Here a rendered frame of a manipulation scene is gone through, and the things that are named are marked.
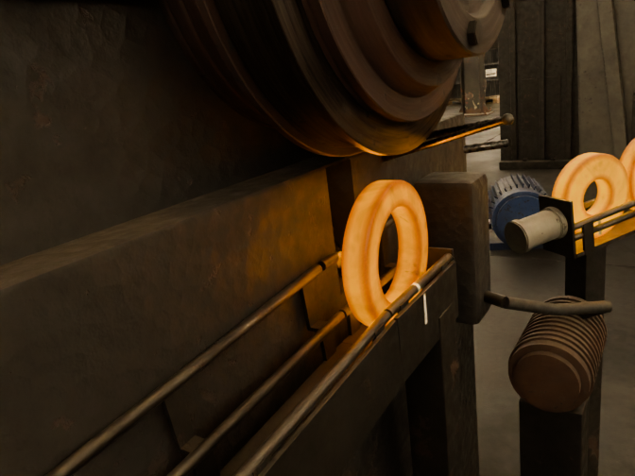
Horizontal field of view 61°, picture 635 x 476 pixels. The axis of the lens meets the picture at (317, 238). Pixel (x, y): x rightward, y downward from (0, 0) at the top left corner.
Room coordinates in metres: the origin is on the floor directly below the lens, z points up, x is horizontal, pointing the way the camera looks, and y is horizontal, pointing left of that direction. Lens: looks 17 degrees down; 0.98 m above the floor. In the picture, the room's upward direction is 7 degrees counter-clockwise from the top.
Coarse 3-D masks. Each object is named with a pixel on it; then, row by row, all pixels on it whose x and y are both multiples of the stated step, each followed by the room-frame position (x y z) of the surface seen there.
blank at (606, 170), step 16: (576, 160) 0.93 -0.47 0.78; (592, 160) 0.91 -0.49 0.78; (608, 160) 0.93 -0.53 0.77; (560, 176) 0.92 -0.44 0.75; (576, 176) 0.90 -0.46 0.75; (592, 176) 0.91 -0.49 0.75; (608, 176) 0.93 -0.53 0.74; (624, 176) 0.94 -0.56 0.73; (560, 192) 0.91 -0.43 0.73; (576, 192) 0.90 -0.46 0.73; (608, 192) 0.94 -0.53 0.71; (624, 192) 0.94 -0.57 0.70; (576, 208) 0.90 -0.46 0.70; (592, 208) 0.95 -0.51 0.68; (608, 208) 0.93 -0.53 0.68
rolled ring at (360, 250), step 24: (384, 192) 0.60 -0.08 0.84; (408, 192) 0.65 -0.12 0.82; (360, 216) 0.58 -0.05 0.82; (384, 216) 0.59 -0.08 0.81; (408, 216) 0.67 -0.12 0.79; (360, 240) 0.56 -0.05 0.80; (408, 240) 0.68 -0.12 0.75; (360, 264) 0.55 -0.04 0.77; (408, 264) 0.67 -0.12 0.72; (360, 288) 0.55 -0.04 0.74; (360, 312) 0.57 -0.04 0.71
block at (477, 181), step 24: (432, 192) 0.80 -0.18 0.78; (456, 192) 0.78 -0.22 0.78; (480, 192) 0.79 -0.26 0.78; (432, 216) 0.80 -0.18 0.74; (456, 216) 0.78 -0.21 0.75; (480, 216) 0.79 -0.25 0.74; (432, 240) 0.81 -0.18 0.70; (456, 240) 0.78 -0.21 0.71; (480, 240) 0.79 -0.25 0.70; (456, 264) 0.78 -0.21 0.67; (480, 264) 0.78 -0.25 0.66; (480, 288) 0.78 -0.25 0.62; (480, 312) 0.78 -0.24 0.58
